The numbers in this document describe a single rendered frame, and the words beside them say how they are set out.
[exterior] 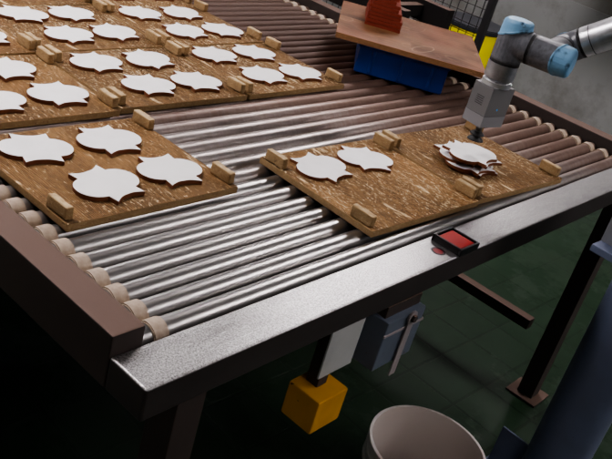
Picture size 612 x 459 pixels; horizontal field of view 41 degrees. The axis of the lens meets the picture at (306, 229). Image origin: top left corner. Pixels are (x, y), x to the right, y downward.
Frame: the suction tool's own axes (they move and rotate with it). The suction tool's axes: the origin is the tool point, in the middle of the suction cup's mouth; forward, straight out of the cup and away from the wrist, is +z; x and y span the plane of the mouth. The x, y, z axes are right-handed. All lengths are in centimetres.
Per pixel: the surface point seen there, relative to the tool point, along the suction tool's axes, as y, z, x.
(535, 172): -22.3, 7.8, 6.3
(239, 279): 88, 10, 28
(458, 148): 2.5, 3.7, -2.0
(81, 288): 118, 6, 29
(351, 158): 35.0, 7.0, -6.3
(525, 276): -146, 101, -53
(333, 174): 45.6, 7.0, 0.3
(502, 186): -2.4, 7.8, 11.3
